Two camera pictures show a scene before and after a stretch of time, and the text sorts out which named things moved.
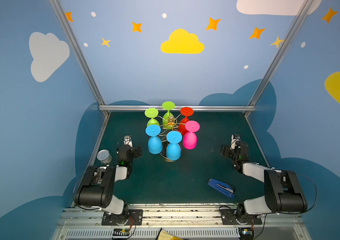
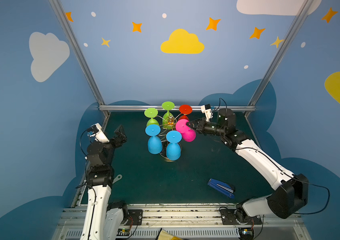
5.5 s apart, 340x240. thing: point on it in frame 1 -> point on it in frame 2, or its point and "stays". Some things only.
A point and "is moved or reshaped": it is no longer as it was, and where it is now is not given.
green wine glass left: [152, 112] stays
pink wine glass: [190, 139] is moved or reshaped
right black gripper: [226, 151] -> [201, 125]
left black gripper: [135, 151] -> [115, 139]
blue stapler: [223, 188] stays
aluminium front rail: [194, 223] stays
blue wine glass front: [174, 148] stays
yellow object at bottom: [164, 235] stays
